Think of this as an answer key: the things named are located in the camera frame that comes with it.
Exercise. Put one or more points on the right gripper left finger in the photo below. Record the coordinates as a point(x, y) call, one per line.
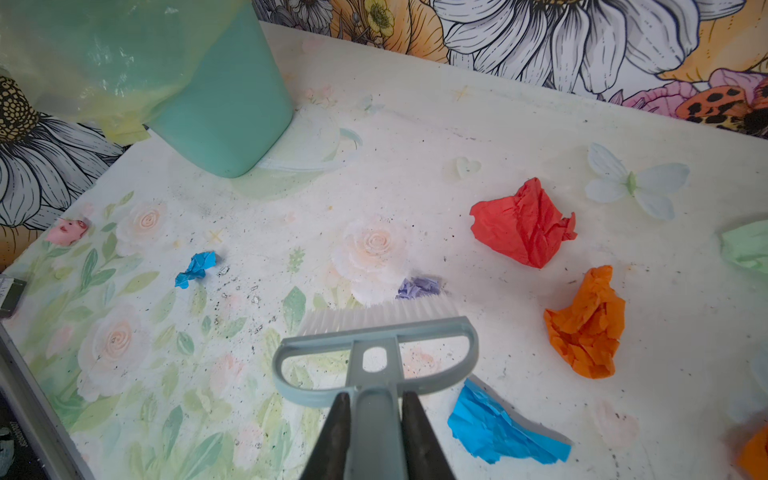
point(328, 457)

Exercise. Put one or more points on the small blue paper scrap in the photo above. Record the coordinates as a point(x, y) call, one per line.
point(199, 264)

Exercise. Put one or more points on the red paper scrap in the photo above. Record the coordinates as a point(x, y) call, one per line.
point(526, 227)

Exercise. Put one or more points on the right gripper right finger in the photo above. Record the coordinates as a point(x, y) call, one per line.
point(424, 456)

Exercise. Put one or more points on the small pink pig toy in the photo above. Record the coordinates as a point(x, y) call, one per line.
point(67, 232)

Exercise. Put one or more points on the orange paper scrap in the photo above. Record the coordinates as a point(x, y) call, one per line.
point(753, 459)
point(587, 333)

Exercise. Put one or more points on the grey-blue hand brush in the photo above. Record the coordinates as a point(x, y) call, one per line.
point(375, 379)

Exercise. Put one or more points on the orange paper scrap right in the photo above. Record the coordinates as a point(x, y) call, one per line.
point(753, 459)

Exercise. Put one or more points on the purple paper scrap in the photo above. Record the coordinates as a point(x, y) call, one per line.
point(417, 287)

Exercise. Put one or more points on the green bin with bag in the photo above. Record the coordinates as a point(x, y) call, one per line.
point(199, 74)

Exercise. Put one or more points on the light green paper scrap right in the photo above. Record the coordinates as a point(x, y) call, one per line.
point(746, 246)

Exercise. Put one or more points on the small clock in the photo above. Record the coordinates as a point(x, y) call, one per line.
point(11, 292)

